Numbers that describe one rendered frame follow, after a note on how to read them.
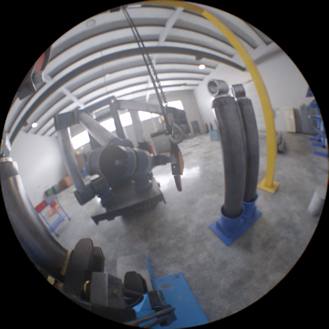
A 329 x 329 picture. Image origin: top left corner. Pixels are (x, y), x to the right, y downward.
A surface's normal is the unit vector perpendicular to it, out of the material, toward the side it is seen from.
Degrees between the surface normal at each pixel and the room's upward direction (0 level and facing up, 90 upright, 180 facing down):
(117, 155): 97
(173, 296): 0
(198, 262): 0
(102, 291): 0
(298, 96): 90
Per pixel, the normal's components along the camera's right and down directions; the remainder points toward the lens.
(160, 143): 0.18, 0.23
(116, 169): 0.84, 0.04
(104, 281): -0.29, -0.92
